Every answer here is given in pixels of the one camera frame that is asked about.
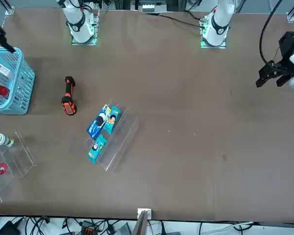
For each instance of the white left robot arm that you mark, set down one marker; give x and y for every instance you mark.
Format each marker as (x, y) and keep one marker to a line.
(216, 27)

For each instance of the aluminium post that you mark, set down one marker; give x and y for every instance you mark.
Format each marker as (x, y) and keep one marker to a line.
(143, 220)

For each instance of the aluminium corner bracket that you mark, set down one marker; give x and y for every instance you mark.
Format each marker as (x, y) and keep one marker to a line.
(9, 11)
(291, 16)

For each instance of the blue plastic shopping basket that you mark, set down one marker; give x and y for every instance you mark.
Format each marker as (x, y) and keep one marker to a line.
(22, 85)

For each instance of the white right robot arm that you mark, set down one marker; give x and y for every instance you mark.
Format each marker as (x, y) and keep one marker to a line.
(78, 29)

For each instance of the large black power brick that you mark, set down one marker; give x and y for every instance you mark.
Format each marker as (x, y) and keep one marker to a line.
(8, 228)

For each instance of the clear acrylic snack shelf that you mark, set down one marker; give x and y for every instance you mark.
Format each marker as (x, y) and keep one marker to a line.
(122, 147)

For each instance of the grey electrical box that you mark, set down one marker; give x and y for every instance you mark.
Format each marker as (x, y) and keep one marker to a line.
(152, 7)

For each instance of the teal snack packet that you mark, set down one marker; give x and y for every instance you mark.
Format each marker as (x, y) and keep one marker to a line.
(112, 120)
(97, 149)

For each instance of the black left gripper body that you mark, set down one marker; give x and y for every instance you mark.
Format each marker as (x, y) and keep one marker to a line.
(287, 46)

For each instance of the clear acrylic bottle shelf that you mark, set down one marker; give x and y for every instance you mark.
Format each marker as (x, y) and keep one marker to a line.
(24, 156)

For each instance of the green and white bottle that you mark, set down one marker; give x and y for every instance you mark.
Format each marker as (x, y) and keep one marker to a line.
(2, 140)

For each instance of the blue Oreo cookie packet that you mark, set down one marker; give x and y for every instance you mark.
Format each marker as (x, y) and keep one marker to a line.
(96, 124)

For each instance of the orange and black barcode scanner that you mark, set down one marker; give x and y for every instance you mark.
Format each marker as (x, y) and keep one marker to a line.
(69, 105)

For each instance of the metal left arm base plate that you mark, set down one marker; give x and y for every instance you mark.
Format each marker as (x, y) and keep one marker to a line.
(221, 45)

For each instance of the white cookie box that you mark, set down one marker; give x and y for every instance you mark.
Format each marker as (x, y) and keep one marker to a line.
(3, 69)

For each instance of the black and orange power strip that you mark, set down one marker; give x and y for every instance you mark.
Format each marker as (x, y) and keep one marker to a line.
(89, 229)

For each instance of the red Coca-Cola bottle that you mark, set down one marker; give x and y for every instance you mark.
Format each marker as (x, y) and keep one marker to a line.
(2, 91)

